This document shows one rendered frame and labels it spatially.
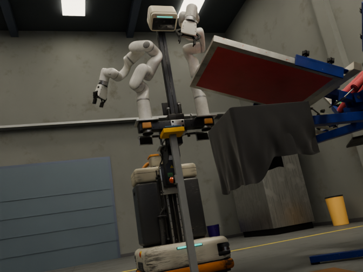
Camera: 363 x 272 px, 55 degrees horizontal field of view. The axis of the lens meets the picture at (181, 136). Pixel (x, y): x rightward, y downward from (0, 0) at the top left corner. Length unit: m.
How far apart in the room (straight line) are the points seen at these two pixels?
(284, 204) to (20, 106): 7.31
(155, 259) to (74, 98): 8.35
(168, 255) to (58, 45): 9.38
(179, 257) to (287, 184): 5.74
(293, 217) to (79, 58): 7.40
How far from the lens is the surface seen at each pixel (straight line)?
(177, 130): 2.07
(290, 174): 8.15
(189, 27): 2.31
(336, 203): 7.59
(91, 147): 9.97
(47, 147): 10.02
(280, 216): 7.83
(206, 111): 2.57
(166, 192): 2.79
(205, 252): 2.59
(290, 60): 2.09
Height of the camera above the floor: 0.34
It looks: 16 degrees up
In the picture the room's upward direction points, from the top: 10 degrees counter-clockwise
